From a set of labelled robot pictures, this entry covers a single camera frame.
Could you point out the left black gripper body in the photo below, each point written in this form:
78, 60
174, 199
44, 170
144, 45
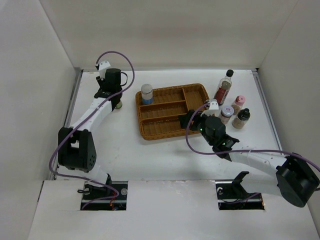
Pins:
101, 82

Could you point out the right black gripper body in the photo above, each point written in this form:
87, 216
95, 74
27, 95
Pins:
201, 127

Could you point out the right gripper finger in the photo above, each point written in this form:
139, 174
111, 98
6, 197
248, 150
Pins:
185, 118
208, 113

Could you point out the small jar white lid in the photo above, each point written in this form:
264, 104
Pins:
226, 113

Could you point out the red sauce bottle yellow cap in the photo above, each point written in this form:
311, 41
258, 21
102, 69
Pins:
119, 105

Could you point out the black cap spice bottle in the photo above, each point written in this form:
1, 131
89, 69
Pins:
241, 118

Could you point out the tall bottle black cap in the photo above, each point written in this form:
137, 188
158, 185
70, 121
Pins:
224, 87

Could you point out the jar with white beads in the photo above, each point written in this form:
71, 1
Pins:
147, 94

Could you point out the pink cap spice shaker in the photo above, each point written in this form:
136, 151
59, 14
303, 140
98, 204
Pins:
238, 103

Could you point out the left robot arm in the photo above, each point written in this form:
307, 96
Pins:
79, 152

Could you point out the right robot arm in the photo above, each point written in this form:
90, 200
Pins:
294, 178

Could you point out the wicker divided basket tray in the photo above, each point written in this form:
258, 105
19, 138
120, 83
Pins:
160, 119

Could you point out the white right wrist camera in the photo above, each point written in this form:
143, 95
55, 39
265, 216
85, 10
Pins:
211, 105

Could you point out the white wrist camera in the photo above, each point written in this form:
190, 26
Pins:
102, 67
211, 105

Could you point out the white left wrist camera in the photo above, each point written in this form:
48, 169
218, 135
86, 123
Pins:
102, 67

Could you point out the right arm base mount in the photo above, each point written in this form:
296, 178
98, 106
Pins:
231, 196

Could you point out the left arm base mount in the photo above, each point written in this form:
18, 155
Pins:
100, 198

